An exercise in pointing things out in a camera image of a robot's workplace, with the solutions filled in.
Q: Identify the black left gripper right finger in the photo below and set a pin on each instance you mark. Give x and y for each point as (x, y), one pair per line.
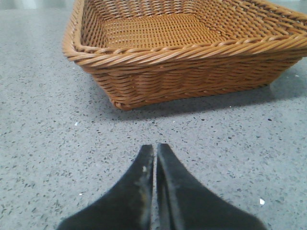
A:
(185, 204)

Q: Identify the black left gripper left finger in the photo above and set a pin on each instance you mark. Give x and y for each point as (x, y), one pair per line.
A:
(126, 206)

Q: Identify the brown wicker basket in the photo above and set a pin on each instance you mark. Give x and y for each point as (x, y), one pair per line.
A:
(143, 52)

